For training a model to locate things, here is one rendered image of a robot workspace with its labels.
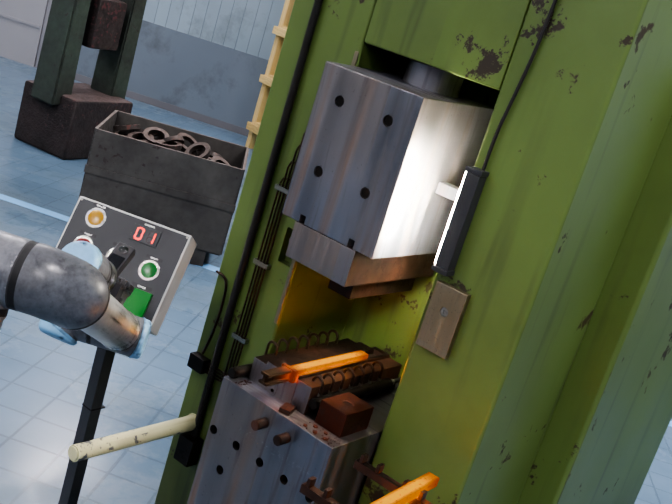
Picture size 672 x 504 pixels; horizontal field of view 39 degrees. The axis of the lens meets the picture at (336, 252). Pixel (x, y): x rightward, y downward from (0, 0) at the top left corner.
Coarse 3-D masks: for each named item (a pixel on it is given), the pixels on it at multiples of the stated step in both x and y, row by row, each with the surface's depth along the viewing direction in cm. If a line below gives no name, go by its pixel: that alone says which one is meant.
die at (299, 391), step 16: (288, 352) 259; (304, 352) 262; (320, 352) 263; (336, 352) 266; (384, 352) 275; (256, 368) 249; (336, 368) 254; (352, 368) 258; (368, 368) 262; (384, 368) 265; (400, 368) 272; (288, 384) 243; (304, 384) 240; (320, 384) 242; (336, 384) 247; (288, 400) 243; (304, 400) 240
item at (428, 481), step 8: (416, 480) 215; (424, 480) 216; (432, 480) 217; (400, 488) 209; (408, 488) 210; (416, 488) 211; (424, 488) 214; (432, 488) 218; (384, 496) 204; (392, 496) 205; (400, 496) 206; (408, 496) 208; (416, 496) 212
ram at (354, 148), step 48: (336, 96) 230; (384, 96) 221; (432, 96) 224; (336, 144) 230; (384, 144) 222; (432, 144) 226; (480, 144) 245; (288, 192) 240; (336, 192) 231; (384, 192) 223; (432, 192) 235; (336, 240) 232; (384, 240) 227; (432, 240) 245
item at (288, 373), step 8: (352, 352) 265; (360, 352) 267; (320, 360) 253; (328, 360) 254; (336, 360) 256; (344, 360) 258; (352, 360) 261; (272, 368) 237; (280, 368) 239; (288, 368) 240; (296, 368) 243; (304, 368) 244; (312, 368) 247; (320, 368) 250; (264, 376) 233; (272, 376) 234; (280, 376) 238; (288, 376) 241; (296, 376) 240; (264, 384) 234; (272, 384) 235
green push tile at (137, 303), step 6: (132, 294) 253; (138, 294) 253; (144, 294) 252; (150, 294) 252; (126, 300) 252; (132, 300) 252; (138, 300) 252; (144, 300) 252; (150, 300) 253; (126, 306) 252; (132, 306) 252; (138, 306) 252; (144, 306) 252; (132, 312) 251; (138, 312) 251; (144, 312) 251
